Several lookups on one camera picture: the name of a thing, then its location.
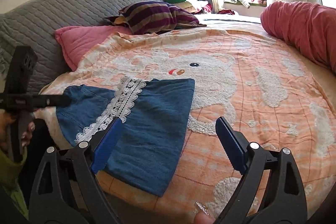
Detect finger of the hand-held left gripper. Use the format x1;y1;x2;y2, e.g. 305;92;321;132
32;94;72;109

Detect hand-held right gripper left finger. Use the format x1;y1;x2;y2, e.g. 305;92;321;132
28;116;124;224

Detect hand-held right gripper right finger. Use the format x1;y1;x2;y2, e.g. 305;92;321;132
215;116;307;224

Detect blue pants with lace hem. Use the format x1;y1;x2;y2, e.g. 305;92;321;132
56;76;196;198

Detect person's green-sleeved left forearm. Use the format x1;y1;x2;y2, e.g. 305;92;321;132
0;147;29;216

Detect person's left hand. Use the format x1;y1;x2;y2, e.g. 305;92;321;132
0;112;36;151

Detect person's right hand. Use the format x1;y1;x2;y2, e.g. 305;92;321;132
193;202;216;224

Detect orange printed blanket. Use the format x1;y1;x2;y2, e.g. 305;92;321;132
39;28;336;224

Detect person's black trouser leg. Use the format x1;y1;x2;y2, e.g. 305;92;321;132
18;119;66;188

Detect pink pillow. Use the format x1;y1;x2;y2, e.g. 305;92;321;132
54;25;132;71

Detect grey quilted headboard cover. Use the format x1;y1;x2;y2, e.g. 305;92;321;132
0;0;164;94

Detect bed with cream sheet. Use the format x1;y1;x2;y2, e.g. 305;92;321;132
39;14;336;224

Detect purple striped pillow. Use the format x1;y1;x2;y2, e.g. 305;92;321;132
104;1;208;35

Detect red rolled duvet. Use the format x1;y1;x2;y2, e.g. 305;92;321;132
260;1;336;75

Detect pile of folded clothes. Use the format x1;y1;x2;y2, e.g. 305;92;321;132
164;0;218;14

